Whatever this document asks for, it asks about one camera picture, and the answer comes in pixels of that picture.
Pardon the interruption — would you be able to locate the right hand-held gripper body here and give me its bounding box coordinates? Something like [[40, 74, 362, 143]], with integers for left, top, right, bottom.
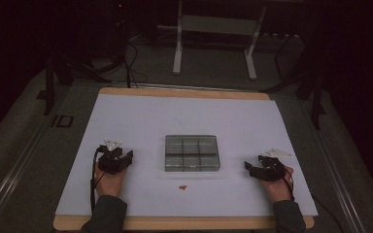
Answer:
[[255, 148, 293, 183]]

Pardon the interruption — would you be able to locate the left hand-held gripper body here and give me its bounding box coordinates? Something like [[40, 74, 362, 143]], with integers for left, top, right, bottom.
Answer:
[[96, 139, 130, 176]]

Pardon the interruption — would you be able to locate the clear plastic compartment box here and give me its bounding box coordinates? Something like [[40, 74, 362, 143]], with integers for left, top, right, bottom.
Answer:
[[164, 134, 221, 173]]

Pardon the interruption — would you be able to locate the person's right hand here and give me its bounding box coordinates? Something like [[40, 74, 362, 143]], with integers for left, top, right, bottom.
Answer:
[[259, 166, 295, 205]]

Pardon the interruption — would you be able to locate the person's left hand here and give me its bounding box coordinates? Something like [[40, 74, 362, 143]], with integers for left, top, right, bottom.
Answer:
[[94, 164, 129, 198]]

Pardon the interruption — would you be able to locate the white table mat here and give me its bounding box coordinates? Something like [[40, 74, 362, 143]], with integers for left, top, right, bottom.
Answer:
[[54, 93, 320, 217]]

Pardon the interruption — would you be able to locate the black metal stand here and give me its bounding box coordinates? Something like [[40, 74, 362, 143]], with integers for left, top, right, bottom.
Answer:
[[260, 32, 327, 131], [36, 52, 113, 117]]

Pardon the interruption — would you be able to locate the white metal stand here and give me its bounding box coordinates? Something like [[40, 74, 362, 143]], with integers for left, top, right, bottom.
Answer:
[[171, 0, 269, 82]]

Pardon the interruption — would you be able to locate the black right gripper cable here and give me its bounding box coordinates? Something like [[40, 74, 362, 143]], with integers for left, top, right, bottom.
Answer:
[[283, 167, 296, 202]]

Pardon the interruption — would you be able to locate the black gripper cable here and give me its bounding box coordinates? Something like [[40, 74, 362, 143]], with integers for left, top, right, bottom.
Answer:
[[89, 146, 106, 215], [283, 167, 296, 202]]

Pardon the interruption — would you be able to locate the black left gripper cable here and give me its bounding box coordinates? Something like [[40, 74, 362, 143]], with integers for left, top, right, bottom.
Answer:
[[89, 146, 106, 215]]

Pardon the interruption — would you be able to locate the aluminium floor rail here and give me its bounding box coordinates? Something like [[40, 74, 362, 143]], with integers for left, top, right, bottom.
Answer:
[[0, 106, 59, 229], [300, 103, 367, 233]]

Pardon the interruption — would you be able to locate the black floor cable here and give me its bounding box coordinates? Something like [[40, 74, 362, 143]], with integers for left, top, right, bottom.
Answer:
[[119, 38, 150, 89]]

